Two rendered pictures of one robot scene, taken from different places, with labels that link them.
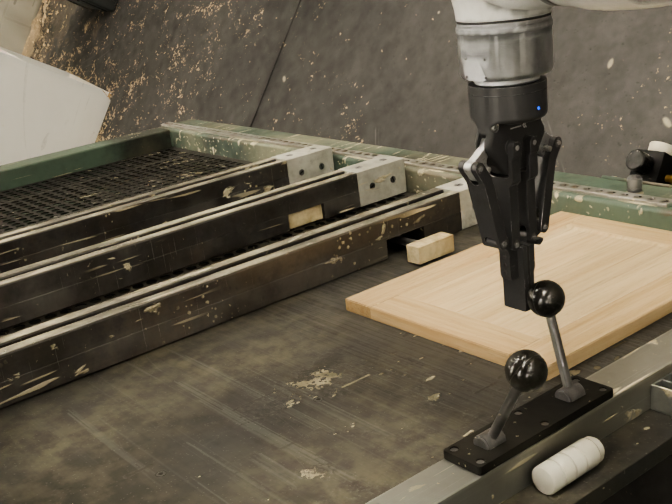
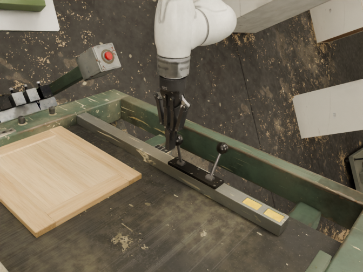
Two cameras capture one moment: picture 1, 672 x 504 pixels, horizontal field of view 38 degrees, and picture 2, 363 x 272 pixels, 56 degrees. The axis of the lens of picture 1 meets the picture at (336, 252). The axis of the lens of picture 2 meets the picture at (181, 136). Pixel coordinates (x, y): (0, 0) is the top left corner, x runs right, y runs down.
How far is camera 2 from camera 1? 1.33 m
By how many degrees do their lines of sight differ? 93
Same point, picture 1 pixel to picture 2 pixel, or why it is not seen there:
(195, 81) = not seen: outside the picture
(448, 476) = (224, 188)
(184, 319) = not seen: outside the picture
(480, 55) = (187, 67)
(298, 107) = not seen: outside the picture
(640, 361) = (154, 152)
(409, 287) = (36, 209)
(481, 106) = (182, 85)
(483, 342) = (115, 186)
